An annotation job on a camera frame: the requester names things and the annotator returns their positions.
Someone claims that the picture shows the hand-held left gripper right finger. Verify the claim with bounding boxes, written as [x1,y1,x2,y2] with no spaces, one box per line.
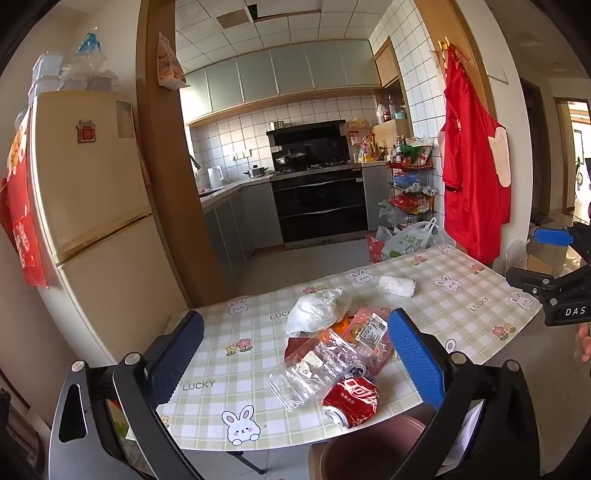
[383,308,541,480]

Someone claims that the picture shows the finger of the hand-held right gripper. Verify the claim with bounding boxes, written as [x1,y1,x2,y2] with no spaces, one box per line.
[532,220,591,266]
[505,266,568,301]

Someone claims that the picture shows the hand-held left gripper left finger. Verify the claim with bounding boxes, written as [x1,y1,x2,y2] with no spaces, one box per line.
[48,310,206,480]

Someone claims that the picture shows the red clear plastic packet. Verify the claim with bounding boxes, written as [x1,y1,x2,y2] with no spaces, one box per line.
[351,307,395,374]

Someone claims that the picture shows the crushed red soda can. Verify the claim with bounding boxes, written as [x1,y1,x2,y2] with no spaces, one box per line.
[322,376,380,429]

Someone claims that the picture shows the white paper towel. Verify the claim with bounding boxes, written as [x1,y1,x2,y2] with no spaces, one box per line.
[379,274,417,297]

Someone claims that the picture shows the orange packet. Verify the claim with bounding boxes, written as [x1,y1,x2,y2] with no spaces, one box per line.
[330,314,358,344]

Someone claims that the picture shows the crushed clear plastic bottle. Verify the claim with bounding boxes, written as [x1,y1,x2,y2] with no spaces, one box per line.
[268,329,370,412]

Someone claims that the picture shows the brown trash bin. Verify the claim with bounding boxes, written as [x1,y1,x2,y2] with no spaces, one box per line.
[308,413,439,480]

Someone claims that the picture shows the clear plastic bag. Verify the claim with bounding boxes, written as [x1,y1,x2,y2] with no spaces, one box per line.
[285,288,354,337]

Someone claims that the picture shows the dark red packet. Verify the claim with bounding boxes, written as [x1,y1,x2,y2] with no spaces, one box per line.
[283,336,324,365]

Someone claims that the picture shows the person's right hand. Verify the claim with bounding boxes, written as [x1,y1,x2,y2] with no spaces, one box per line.
[577,323,591,365]

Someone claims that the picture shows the checked bunny tablecloth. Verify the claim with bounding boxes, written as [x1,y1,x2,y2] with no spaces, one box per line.
[157,244,543,450]

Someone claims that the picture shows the red apron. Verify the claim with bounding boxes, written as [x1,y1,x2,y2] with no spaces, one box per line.
[438,44,512,266]

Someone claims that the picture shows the white green plastic bag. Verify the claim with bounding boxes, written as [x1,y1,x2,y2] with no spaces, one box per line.
[381,218,438,259]

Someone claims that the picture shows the red box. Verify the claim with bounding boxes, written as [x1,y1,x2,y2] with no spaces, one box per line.
[366,231,384,263]

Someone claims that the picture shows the black table leg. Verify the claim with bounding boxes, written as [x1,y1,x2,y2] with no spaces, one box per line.
[226,450,266,475]

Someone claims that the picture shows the grey base cabinets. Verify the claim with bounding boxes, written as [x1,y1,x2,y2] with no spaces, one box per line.
[201,178,284,287]

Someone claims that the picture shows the black stove with oven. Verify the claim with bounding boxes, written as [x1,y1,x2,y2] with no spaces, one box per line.
[270,161,368,245]

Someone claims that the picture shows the cream two-door fridge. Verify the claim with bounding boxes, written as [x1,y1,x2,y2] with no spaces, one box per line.
[25,90,190,370]

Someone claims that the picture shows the red hanging banner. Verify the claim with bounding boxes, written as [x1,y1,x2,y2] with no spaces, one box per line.
[0,111,49,289]

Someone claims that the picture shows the paper note on fridge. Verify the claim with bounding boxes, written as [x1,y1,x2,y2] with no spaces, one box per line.
[116,100,134,138]

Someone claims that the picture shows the black range hood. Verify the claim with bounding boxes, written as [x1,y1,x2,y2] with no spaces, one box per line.
[266,120,347,153]

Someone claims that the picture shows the hanging snack bag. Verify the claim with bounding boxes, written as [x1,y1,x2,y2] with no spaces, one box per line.
[157,31,190,89]

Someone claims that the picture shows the pile of clear plastic bags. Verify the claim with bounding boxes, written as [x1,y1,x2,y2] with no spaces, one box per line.
[60,28,118,93]

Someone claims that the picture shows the white storage box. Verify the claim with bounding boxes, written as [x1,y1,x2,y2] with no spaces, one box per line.
[31,53,63,93]

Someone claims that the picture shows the wire storage rack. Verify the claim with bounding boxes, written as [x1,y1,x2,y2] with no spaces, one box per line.
[385,138,439,232]

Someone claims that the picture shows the wooden door frame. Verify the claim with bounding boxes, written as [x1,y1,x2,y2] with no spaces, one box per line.
[136,0,218,305]

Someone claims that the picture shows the wooden wall cabinet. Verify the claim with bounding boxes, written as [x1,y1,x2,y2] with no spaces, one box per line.
[373,37,411,134]

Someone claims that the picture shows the grey wall cabinets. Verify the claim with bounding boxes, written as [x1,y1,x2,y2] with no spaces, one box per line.
[182,39,382,114]

